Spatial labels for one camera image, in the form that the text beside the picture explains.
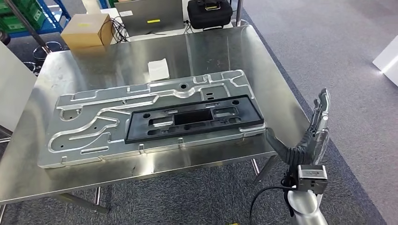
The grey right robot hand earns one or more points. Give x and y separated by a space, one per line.
320 130

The black plastic plate frame part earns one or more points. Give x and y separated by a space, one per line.
136 127

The steel workbench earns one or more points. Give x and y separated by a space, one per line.
217 52

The white block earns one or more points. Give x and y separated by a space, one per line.
388 62

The steel pole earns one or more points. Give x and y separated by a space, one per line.
239 12

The black carry case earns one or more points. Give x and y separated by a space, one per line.
208 17

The white paper sheet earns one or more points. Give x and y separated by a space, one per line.
158 70

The white desk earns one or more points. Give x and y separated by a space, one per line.
174 33

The grey board with yellow label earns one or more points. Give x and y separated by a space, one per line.
149 12

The grey metal fixture plate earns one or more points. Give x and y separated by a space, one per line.
77 155

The green plastic bin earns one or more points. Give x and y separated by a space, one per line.
112 3
39 23
9 20

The brown cardboard box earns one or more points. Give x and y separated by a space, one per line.
84 34

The stanchion with round base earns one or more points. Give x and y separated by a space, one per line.
28 26

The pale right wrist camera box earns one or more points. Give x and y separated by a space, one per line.
312 180

